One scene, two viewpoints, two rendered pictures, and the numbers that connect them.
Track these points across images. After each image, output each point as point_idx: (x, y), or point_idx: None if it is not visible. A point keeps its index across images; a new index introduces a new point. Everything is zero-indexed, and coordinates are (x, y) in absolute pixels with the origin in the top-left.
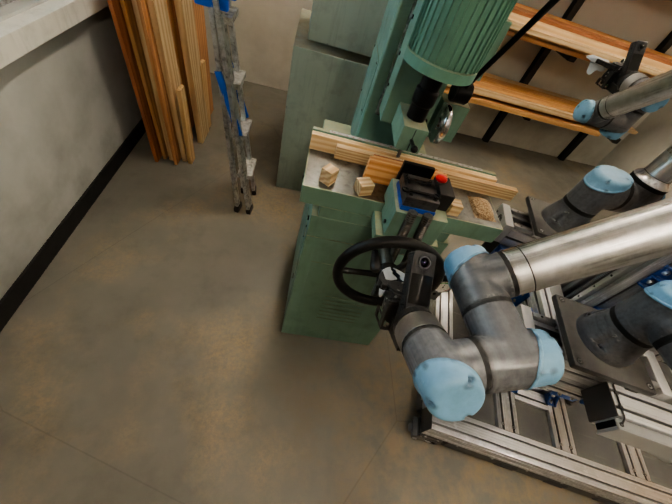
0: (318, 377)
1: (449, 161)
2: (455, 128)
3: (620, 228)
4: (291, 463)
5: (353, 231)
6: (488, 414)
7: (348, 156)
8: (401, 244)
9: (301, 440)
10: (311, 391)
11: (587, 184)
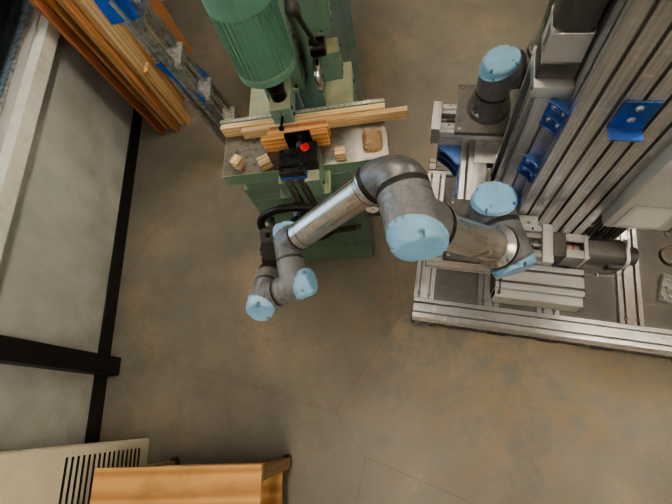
0: (331, 291)
1: (337, 105)
2: (337, 68)
3: (324, 207)
4: (318, 354)
5: (280, 190)
6: (471, 295)
7: (253, 135)
8: (282, 210)
9: (323, 339)
10: (327, 303)
11: (479, 75)
